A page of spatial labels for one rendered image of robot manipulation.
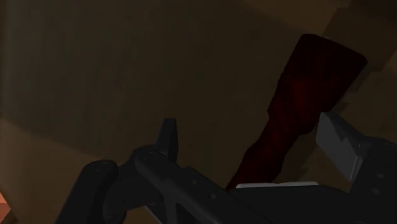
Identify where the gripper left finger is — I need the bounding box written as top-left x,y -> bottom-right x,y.
55,117 -> 271,224

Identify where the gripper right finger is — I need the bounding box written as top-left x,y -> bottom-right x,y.
316,111 -> 397,212

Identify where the dark red vase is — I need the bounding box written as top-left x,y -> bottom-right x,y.
225,33 -> 369,191

